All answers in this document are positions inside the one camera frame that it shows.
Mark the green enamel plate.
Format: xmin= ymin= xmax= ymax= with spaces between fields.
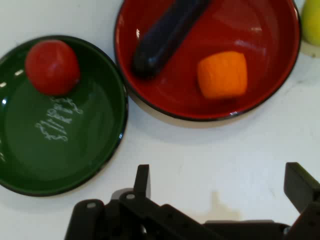
xmin=0 ymin=34 xmax=129 ymax=197

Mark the yellow-green toy fruit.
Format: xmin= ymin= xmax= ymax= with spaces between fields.
xmin=301 ymin=0 xmax=320 ymax=47

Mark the purple toy eggplant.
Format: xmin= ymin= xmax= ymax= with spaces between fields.
xmin=131 ymin=0 xmax=213 ymax=79

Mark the orange toy fruit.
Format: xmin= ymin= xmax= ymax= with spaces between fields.
xmin=196 ymin=51 xmax=248 ymax=100

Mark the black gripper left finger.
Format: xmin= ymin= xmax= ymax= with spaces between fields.
xmin=64 ymin=164 xmax=221 ymax=240

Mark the red toy tomato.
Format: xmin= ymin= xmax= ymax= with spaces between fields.
xmin=24 ymin=39 xmax=81 ymax=97

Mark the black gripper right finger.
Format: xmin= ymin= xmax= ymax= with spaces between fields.
xmin=283 ymin=162 xmax=320 ymax=240

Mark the red enamel plate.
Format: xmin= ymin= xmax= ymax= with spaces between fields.
xmin=113 ymin=0 xmax=302 ymax=122

